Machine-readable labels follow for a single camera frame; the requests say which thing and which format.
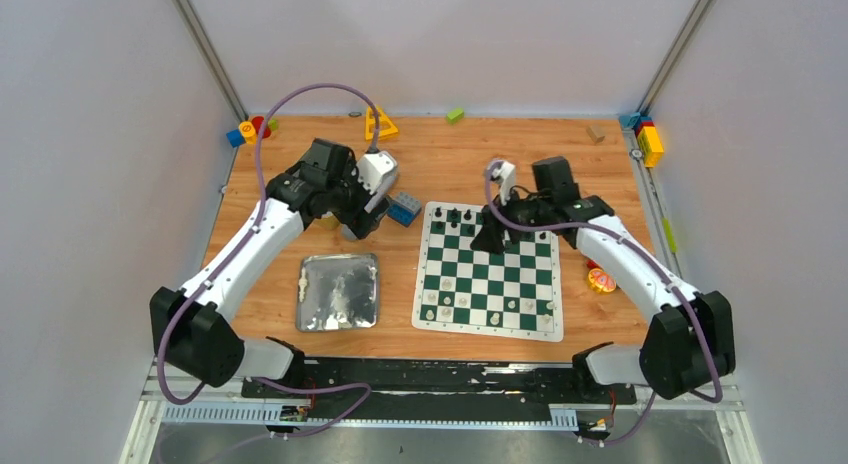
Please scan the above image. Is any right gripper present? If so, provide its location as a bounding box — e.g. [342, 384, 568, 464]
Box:
[471, 182, 552, 255]

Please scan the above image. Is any green white chess board mat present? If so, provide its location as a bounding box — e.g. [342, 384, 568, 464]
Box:
[411, 201, 565, 342]

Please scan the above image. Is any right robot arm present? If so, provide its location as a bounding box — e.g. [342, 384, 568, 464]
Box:
[472, 156, 736, 403]

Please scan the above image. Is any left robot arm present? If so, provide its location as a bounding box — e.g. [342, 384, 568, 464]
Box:
[149, 138, 399, 397]

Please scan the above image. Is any grey and blue brick stack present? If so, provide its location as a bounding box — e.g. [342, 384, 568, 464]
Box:
[387, 192, 422, 227]

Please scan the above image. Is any yellow triangle toy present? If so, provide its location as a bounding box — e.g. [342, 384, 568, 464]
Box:
[364, 106, 399, 142]

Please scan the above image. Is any silver tin lid tray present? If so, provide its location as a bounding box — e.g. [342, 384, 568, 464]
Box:
[295, 253, 380, 333]

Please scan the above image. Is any green block at back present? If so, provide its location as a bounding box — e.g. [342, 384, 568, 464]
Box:
[445, 107, 465, 125]

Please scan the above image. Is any coloured blocks cluster left corner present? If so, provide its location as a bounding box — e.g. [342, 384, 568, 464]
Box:
[225, 116, 279, 148]

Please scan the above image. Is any brown wooden block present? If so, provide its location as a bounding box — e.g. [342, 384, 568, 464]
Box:
[586, 125, 606, 144]

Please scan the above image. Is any coloured brick stack right corner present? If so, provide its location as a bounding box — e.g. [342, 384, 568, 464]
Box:
[618, 113, 665, 168]

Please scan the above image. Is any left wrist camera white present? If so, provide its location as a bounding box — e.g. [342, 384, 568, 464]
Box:
[357, 151, 399, 196]

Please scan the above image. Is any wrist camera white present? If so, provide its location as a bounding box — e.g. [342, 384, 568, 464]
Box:
[484, 159, 516, 206]
[357, 151, 399, 196]

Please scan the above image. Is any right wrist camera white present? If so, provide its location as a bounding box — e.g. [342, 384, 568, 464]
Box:
[484, 159, 516, 206]

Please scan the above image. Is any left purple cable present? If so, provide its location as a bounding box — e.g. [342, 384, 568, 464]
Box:
[156, 83, 381, 442]

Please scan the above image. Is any purple cable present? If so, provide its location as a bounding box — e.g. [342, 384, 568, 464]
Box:
[156, 83, 381, 442]
[484, 162, 725, 447]

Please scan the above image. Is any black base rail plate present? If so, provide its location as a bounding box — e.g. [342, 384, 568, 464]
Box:
[241, 356, 639, 424]

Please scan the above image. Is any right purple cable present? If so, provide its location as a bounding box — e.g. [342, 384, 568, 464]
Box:
[484, 162, 725, 447]

